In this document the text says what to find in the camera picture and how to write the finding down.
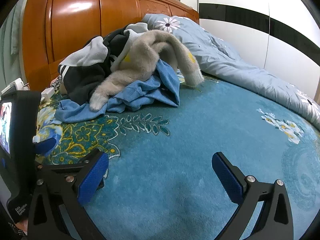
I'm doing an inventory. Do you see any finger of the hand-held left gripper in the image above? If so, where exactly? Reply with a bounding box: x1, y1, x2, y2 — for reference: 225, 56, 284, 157
35, 149, 103, 179
32, 137, 57, 157

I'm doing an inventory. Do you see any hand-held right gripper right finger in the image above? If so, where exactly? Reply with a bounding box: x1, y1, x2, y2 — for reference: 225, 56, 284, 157
212, 152, 294, 240

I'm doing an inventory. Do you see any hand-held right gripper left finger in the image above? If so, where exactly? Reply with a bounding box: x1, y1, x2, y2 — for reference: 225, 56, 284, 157
27, 152, 110, 240

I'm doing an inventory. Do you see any black and white striped jacket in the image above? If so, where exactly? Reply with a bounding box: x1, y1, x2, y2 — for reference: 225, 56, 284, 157
58, 22, 149, 104

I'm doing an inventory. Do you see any white charger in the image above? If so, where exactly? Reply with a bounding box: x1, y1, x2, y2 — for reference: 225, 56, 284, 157
40, 87, 55, 103

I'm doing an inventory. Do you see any white device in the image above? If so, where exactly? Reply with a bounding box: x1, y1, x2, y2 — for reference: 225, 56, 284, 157
1, 79, 30, 93

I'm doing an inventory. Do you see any leopard print cloth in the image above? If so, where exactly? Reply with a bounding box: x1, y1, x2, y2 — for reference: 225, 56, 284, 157
50, 74, 64, 90

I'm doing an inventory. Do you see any blue sweatshirt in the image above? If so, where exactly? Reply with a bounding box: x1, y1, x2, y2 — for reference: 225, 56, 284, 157
54, 60, 181, 123

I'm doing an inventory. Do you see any pale green curtain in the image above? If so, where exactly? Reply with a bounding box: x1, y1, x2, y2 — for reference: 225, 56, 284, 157
0, 4, 29, 90

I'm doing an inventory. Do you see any light blue floral quilt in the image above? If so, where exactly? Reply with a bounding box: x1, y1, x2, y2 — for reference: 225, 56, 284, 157
141, 14, 320, 128

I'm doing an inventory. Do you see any grey fuzzy sweater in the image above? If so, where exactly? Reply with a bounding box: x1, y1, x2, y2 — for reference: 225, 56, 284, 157
89, 29, 205, 112

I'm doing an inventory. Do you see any orange wooden headboard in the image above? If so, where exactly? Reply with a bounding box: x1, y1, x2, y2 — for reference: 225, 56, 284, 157
22, 0, 200, 95

